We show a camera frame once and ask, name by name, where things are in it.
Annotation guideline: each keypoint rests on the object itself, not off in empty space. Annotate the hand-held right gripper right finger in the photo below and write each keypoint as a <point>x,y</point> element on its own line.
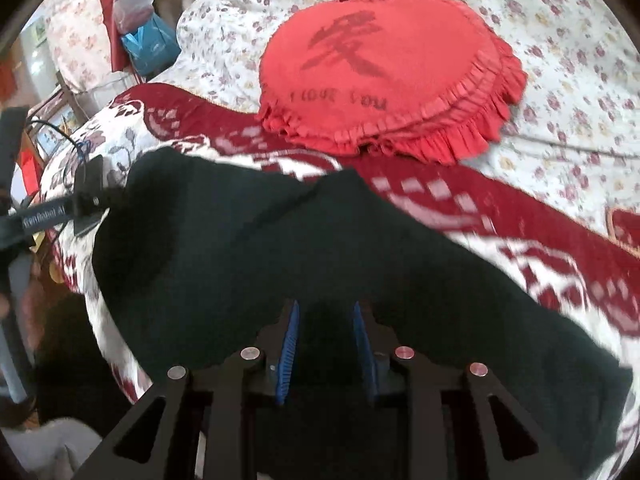
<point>364,355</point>

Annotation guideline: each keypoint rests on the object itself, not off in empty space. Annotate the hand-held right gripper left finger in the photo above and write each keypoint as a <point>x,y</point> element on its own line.
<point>289,355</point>

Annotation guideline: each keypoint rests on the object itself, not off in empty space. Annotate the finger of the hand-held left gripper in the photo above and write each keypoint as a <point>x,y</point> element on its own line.
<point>92,195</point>

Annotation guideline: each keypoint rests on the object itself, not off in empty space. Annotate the black pants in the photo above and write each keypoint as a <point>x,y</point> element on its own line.
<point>300,270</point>

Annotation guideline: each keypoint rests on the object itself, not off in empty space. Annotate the floral pillow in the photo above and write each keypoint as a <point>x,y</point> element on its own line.
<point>80,35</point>

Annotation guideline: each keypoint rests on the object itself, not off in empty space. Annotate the blue plastic bag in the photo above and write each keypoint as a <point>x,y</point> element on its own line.
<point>150,45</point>

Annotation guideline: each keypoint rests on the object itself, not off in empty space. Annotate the red and white patterned blanket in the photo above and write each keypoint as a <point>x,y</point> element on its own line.
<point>500,230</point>

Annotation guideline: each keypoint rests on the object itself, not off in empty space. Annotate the clear plastic bag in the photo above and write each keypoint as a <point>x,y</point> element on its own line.
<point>134,7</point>

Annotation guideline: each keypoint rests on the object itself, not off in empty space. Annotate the red ruffled round cushion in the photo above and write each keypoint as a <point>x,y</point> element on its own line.
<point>390,75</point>

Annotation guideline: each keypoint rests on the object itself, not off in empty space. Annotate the floral white bed sheet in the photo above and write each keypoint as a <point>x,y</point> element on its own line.
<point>550,60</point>

